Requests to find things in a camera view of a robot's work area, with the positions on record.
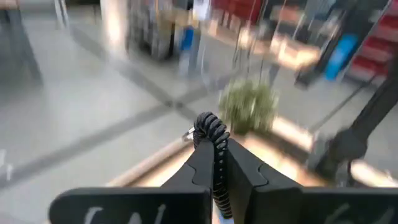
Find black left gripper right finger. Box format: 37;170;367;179
226;138;398;224

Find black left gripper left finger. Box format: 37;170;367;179
49;138;216;224

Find black spring keychain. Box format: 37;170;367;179
185;111;234;220

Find green potted plant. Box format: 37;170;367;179
218;78;280;135

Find blue container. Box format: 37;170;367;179
323;33;360;81

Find red shelving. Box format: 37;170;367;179
346;12;398;82

